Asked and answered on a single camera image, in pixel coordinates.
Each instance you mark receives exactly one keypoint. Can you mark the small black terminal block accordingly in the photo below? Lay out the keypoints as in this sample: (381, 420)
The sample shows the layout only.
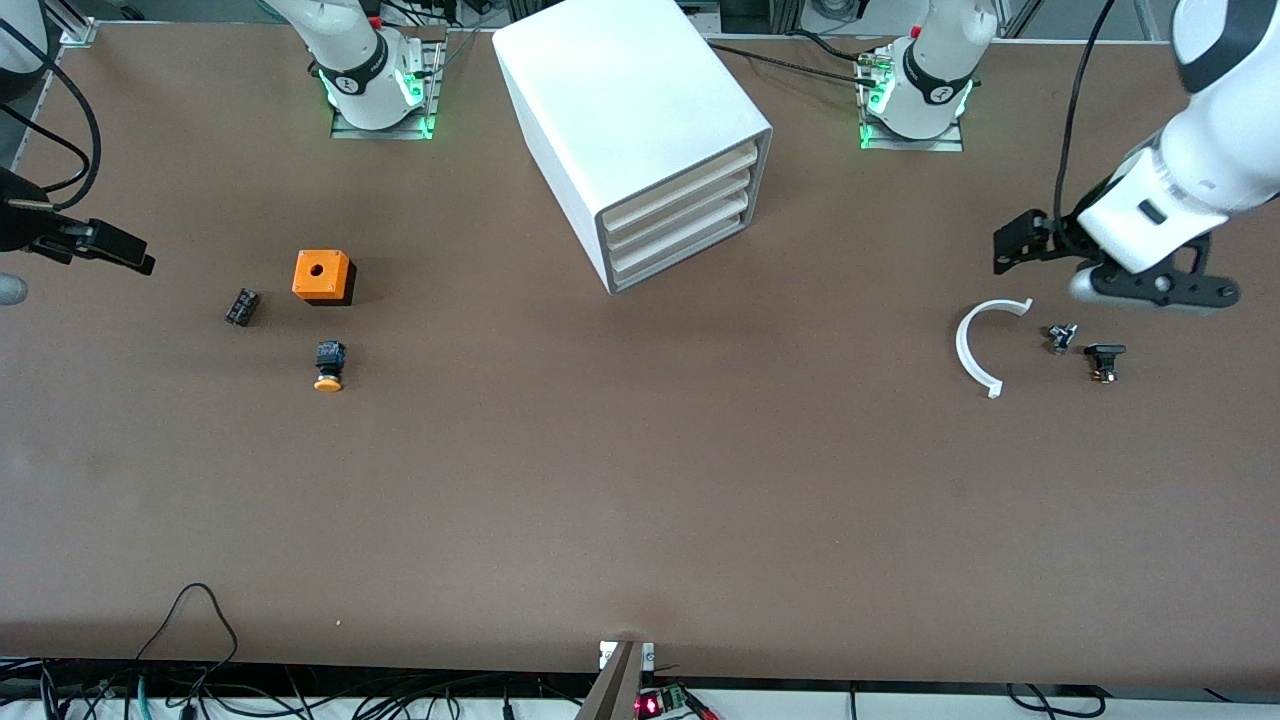
(242, 307)

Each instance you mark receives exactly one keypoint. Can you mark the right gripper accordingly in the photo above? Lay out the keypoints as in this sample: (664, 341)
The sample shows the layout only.
(14, 225)

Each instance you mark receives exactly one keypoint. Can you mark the white drawer cabinet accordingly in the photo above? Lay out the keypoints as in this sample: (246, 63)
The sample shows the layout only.
(620, 90)

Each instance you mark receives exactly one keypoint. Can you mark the aluminium frame profile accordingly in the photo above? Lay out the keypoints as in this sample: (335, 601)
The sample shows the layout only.
(72, 25)

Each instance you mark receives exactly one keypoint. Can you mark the black switch component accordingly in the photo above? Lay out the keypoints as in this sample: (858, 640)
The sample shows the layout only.
(1104, 358)

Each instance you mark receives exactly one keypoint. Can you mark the white curved plastic arc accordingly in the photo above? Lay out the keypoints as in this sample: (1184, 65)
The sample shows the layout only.
(960, 345)

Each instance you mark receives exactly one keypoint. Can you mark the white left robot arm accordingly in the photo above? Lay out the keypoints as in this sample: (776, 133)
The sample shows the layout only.
(1215, 150)

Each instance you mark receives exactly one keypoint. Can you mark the orange box with hole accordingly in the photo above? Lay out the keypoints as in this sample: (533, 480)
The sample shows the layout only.
(320, 272)

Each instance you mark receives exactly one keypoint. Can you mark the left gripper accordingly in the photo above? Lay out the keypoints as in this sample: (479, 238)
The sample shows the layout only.
(1066, 239)

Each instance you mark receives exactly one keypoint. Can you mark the circuit board with red light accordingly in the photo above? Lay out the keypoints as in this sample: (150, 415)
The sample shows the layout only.
(660, 703)

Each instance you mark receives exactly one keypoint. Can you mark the wooden camera mount bracket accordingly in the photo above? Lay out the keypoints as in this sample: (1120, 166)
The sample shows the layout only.
(615, 685)

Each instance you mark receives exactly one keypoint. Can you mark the orange push button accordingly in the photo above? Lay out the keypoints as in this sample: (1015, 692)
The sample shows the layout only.
(329, 365)

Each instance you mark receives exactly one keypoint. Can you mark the small black grey component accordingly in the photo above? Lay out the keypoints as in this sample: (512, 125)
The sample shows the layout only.
(1061, 338)

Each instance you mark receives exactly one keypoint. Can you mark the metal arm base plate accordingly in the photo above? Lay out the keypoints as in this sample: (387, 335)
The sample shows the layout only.
(385, 130)
(915, 145)

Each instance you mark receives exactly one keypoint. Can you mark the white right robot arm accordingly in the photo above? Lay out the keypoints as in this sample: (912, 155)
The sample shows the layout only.
(360, 60)

